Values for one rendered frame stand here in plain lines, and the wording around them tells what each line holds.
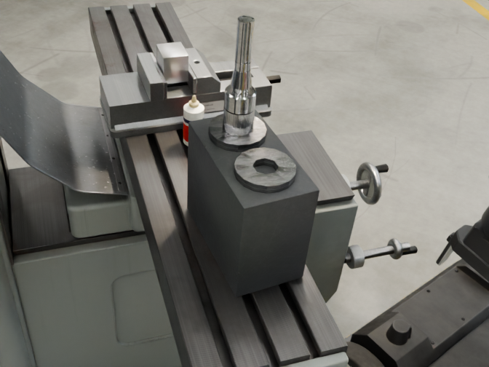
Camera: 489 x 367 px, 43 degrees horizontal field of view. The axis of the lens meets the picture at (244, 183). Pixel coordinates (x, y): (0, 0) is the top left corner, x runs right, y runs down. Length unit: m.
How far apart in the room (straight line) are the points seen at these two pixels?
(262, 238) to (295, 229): 0.05
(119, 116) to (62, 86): 2.02
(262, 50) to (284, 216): 2.78
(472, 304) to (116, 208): 0.83
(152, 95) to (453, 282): 0.83
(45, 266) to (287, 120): 1.89
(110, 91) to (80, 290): 0.45
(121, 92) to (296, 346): 0.64
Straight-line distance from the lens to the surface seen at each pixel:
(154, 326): 1.62
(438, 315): 1.50
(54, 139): 1.33
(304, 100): 3.22
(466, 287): 1.59
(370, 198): 1.70
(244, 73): 0.90
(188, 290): 0.99
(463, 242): 1.01
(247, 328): 0.95
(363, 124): 3.12
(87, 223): 1.32
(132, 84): 1.33
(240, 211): 0.86
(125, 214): 1.32
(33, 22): 3.93
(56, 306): 1.48
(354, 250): 1.64
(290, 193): 0.88
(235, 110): 0.92
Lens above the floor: 1.69
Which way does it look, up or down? 40 degrees down
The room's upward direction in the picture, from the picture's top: 5 degrees clockwise
